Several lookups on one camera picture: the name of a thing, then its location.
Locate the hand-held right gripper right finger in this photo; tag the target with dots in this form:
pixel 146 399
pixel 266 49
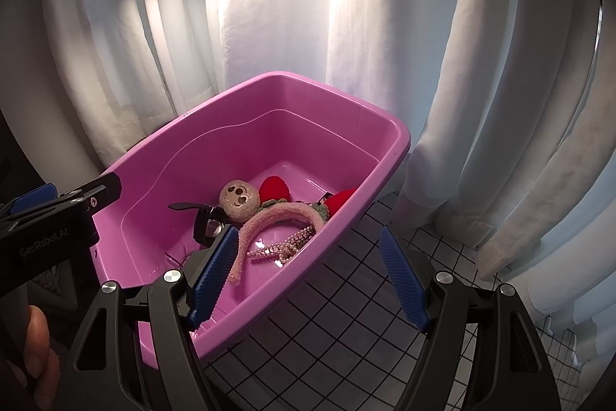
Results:
pixel 402 281

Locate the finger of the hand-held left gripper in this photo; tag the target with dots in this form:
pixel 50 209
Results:
pixel 98 194
pixel 33 196

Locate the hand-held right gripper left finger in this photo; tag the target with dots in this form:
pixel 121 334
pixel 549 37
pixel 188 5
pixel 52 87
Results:
pixel 211 276

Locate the thin brown hairpin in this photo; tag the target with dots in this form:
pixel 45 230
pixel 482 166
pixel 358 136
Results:
pixel 177 258

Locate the black wristwatch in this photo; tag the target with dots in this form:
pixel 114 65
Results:
pixel 209 225

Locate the pearl hair claw clip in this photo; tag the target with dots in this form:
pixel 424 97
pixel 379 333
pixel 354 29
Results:
pixel 284 247

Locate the beige plush face hair clip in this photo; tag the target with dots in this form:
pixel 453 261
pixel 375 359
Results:
pixel 239 199

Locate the pink fluffy strawberry headband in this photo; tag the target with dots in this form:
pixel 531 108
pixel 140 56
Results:
pixel 274 218

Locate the pink plastic bin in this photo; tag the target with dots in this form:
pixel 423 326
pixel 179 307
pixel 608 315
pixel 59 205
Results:
pixel 288 136

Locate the person's left hand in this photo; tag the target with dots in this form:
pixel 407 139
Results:
pixel 36 339

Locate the white curtain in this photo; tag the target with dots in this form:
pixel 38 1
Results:
pixel 269 30

